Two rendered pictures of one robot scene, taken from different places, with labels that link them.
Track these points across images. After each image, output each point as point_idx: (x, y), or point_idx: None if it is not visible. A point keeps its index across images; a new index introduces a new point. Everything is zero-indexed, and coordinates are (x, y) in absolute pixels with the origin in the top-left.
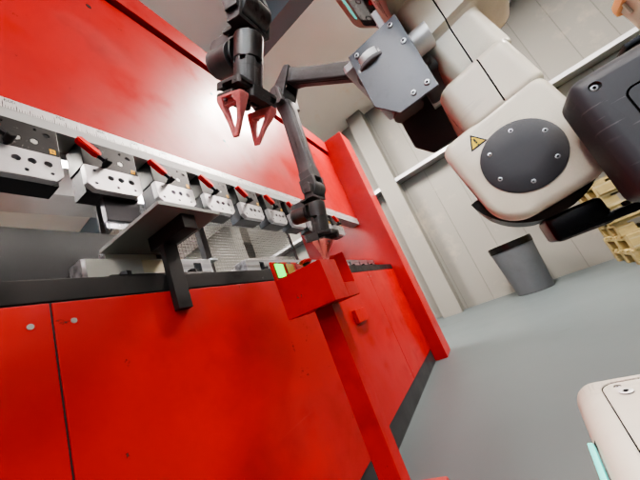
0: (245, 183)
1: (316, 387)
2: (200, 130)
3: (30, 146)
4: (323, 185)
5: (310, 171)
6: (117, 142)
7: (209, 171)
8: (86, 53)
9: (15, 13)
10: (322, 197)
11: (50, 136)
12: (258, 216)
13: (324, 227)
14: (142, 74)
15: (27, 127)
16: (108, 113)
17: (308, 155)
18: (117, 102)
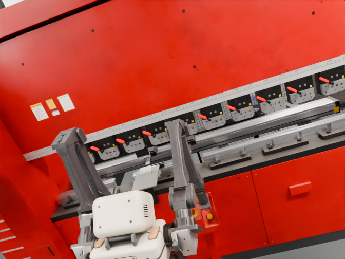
0: (211, 99)
1: (224, 223)
2: (173, 74)
3: (108, 146)
4: (200, 186)
5: (190, 182)
6: (130, 125)
7: (179, 109)
8: (104, 77)
9: (80, 84)
10: (201, 190)
11: (111, 139)
12: (218, 124)
13: (200, 203)
14: (130, 59)
15: (104, 139)
16: (123, 110)
17: (189, 172)
18: (124, 98)
